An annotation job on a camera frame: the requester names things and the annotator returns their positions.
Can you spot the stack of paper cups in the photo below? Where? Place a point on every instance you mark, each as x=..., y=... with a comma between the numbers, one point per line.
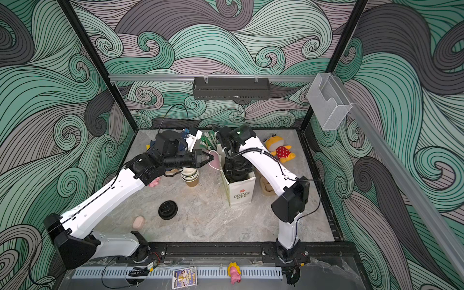
x=190, y=176

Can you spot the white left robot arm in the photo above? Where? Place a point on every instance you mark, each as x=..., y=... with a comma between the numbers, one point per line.
x=73, y=233

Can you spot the green white wrapped straws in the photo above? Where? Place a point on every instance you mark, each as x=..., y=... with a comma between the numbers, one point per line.
x=208, y=140

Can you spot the pink earbud case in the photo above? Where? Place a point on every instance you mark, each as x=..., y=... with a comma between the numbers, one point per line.
x=138, y=223

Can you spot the small pink pig toy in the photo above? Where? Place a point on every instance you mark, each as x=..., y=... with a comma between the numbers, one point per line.
x=155, y=182

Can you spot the white paper takeout bag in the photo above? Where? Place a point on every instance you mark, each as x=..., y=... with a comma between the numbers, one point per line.
x=237, y=193

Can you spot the black wall shelf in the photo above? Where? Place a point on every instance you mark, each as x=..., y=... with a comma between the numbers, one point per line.
x=234, y=88

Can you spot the yellow red plush toy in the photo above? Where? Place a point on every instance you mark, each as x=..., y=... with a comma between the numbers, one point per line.
x=278, y=148

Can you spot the colourful picture card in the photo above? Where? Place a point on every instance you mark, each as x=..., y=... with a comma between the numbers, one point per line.
x=185, y=277

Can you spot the clear plastic wall holder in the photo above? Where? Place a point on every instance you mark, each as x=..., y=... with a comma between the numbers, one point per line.
x=329, y=100

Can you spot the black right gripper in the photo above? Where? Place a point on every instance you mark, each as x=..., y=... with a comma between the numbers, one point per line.
x=230, y=167

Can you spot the pink figurine toy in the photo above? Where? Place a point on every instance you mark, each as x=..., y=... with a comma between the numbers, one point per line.
x=234, y=273

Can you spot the brown pulp cup carrier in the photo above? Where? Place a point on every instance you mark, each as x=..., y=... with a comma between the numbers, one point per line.
x=266, y=187

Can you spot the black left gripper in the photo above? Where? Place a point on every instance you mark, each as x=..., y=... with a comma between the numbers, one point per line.
x=197, y=157

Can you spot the pink cup holder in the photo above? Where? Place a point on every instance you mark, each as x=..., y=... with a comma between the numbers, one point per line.
x=216, y=162

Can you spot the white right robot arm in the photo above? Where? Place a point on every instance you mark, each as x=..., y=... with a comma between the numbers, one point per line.
x=292, y=191

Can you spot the stack of black lids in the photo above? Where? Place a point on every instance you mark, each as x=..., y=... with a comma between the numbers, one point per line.
x=168, y=210

